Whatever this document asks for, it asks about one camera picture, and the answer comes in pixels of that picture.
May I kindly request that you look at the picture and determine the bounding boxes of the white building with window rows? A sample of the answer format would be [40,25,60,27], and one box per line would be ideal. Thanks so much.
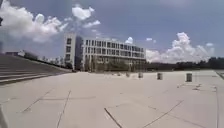
[63,32,147,72]

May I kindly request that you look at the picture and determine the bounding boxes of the pale concrete slab plaza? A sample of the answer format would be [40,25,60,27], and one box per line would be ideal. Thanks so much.
[0,69,224,128]

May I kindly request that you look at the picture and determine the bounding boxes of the row of square stone bollards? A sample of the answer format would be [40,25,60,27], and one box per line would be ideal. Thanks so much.
[115,71,194,83]

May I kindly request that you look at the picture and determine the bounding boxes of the row of trees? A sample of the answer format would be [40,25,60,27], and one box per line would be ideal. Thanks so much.
[145,56,224,71]

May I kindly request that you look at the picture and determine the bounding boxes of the wide grey stone steps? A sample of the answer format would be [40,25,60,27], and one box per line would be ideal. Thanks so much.
[0,53,73,86]

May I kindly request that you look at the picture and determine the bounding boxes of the dark raised kerb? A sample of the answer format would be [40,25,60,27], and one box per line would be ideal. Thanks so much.
[215,70,224,80]

